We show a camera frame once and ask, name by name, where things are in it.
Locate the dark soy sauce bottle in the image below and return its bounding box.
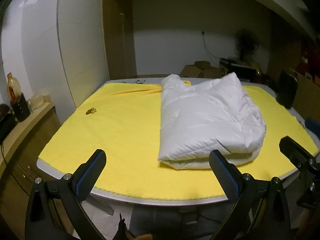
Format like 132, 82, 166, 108
10, 93, 30, 122

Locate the plastic oil bottle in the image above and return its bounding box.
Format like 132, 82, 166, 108
7, 73, 22, 104

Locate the brown wooden wardrobe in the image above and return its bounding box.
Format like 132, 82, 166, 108
102, 0, 137, 80

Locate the small brown yellow scrap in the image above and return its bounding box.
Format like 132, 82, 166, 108
86, 107, 97, 115

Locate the yellow blanket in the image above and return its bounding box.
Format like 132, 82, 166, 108
37, 80, 319, 202

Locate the black wall cable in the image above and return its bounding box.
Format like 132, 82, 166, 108
201, 31, 223, 67

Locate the white puffer jacket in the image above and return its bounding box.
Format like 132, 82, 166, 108
158, 73, 266, 170

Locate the wooden side cabinet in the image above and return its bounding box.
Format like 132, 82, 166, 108
1, 102, 61, 239

